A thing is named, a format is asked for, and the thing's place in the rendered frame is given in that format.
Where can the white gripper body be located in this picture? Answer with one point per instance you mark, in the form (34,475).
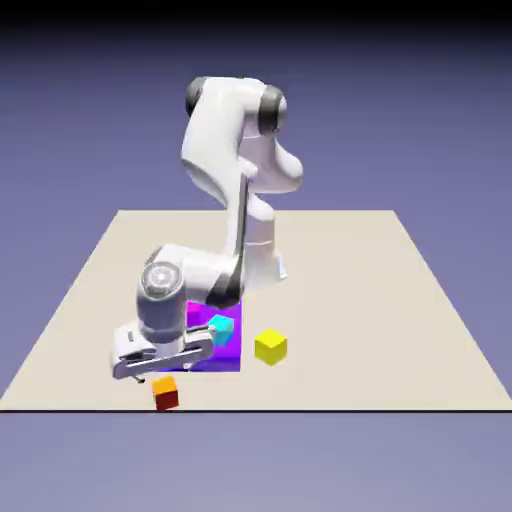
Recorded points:
(168,360)

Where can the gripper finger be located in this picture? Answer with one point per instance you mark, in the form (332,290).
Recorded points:
(140,379)
(187,365)

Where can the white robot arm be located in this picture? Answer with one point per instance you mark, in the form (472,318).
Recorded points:
(212,132)

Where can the small orange cube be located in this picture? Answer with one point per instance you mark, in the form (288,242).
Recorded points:
(165,394)

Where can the small cyan cube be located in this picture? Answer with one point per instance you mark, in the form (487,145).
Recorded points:
(222,331)

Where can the small magenta cube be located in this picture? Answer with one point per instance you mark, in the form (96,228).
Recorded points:
(194,308)

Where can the small yellow cube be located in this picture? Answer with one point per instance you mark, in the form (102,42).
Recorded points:
(270,346)

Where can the large purple box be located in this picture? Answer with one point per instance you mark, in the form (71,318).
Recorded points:
(228,358)

